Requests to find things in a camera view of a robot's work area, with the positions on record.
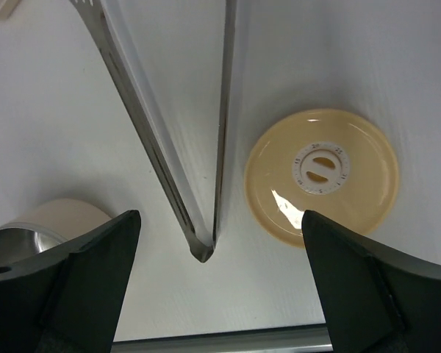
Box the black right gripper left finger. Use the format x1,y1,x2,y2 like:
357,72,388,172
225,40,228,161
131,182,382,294
0,210,141,352

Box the steel lunch box bowl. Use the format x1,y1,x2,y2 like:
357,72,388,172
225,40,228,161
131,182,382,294
0,199,111,267

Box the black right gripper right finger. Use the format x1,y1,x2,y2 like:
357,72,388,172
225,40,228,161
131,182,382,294
302,210,441,352

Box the metal tongs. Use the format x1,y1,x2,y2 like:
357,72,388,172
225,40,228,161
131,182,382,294
73,1,237,263

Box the beige round lid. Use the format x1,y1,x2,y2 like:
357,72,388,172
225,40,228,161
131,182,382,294
244,109,399,248

